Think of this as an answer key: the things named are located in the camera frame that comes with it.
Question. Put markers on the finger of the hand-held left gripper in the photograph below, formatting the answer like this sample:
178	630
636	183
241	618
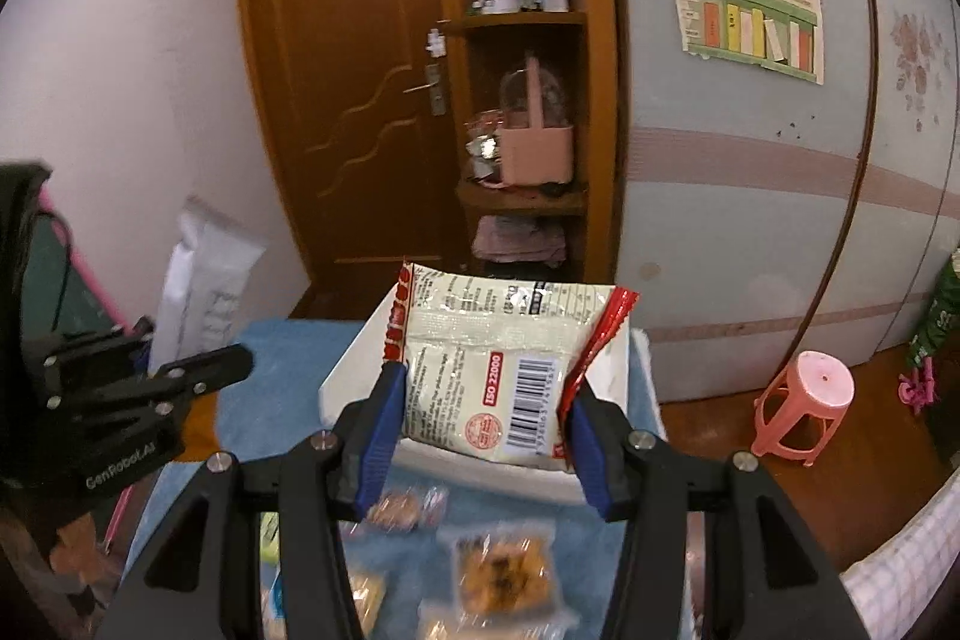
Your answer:
206	370
97	351

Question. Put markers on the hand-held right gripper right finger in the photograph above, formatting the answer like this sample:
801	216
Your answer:
592	452

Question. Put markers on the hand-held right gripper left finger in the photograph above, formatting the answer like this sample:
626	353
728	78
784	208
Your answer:
379	437

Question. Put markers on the white storage bin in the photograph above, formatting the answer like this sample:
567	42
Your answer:
349	377

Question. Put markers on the white snack packet red edge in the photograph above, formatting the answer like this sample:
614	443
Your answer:
480	370

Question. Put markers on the clear peanut brittle packet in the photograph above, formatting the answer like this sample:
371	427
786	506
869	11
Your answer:
502	565
480	629
367	599

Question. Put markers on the green snack packet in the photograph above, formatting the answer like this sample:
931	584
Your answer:
268	535

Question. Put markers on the clear bag of snacks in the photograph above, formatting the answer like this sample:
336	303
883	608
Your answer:
484	145

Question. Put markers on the clear walnut date packet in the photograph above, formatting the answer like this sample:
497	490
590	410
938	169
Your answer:
396	506
436	503

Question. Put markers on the blue plush cloth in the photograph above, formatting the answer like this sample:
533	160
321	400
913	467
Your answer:
277	377

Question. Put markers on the pink framed chalkboard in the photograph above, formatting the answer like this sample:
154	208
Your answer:
52	280

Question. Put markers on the white plastic package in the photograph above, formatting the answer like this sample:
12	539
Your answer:
202	280

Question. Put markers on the folded pink cloth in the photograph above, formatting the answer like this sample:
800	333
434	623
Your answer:
517	239

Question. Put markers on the pink plastic stool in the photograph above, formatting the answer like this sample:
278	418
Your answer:
814	392

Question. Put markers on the grey sliding wardrobe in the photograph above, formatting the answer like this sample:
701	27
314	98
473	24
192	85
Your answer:
750	220

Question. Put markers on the pink toy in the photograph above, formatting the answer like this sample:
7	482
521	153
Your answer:
916	385

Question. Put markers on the white checked cloth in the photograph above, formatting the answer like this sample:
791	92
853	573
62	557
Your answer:
907	565

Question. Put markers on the brown wooden door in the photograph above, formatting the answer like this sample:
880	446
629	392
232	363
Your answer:
337	48

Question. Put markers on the wooden corner shelf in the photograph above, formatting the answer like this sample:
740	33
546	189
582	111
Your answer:
592	85

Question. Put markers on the green bag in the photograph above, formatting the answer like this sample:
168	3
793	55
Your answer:
937	317

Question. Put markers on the white round container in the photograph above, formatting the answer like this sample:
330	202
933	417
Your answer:
499	5

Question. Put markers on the wall poster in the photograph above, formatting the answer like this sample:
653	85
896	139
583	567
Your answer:
750	3

